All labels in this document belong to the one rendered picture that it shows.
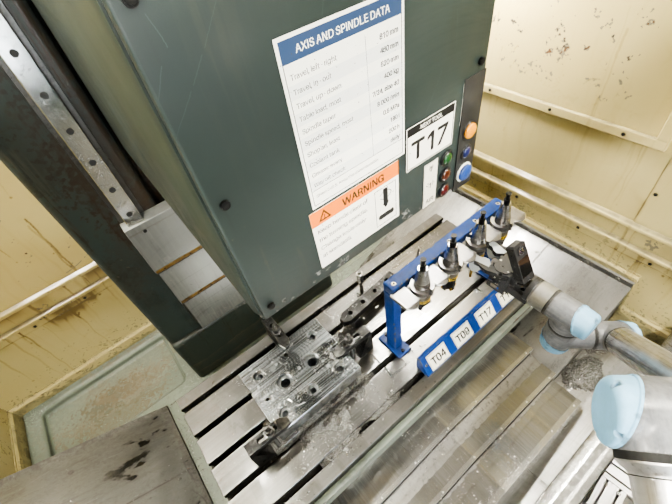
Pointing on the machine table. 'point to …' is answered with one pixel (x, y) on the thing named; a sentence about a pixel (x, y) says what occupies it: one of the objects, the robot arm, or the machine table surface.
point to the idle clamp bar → (364, 303)
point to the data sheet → (345, 94)
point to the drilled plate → (333, 382)
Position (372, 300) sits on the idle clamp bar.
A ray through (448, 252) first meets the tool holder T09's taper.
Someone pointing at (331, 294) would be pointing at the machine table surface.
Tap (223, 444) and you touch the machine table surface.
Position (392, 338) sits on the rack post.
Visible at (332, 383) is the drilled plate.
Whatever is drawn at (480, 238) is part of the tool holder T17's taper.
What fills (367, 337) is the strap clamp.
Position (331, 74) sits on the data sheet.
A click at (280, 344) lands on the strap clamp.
